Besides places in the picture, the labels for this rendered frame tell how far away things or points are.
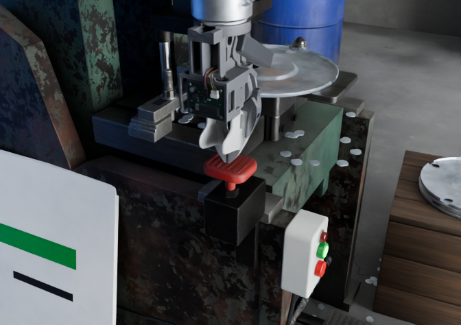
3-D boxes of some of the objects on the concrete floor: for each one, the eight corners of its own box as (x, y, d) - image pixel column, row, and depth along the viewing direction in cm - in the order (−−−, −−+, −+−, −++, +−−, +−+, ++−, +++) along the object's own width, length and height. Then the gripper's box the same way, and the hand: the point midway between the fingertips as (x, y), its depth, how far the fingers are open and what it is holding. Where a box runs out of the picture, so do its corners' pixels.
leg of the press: (289, 435, 118) (325, 57, 74) (268, 480, 110) (293, 83, 66) (13, 293, 158) (-71, -10, 114) (-19, 317, 149) (-124, 1, 105)
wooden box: (515, 265, 168) (547, 175, 151) (523, 355, 137) (565, 254, 120) (389, 236, 181) (405, 149, 164) (371, 311, 151) (389, 214, 134)
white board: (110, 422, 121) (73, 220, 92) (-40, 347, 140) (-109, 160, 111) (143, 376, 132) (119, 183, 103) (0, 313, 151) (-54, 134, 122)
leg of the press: (359, 289, 159) (409, -11, 115) (348, 313, 150) (396, -1, 106) (125, 204, 198) (96, -43, 155) (105, 220, 190) (68, -37, 146)
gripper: (168, 23, 62) (177, 173, 72) (234, 33, 58) (233, 191, 68) (206, 7, 68) (209, 148, 79) (267, 16, 65) (262, 162, 75)
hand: (230, 152), depth 75 cm, fingers closed
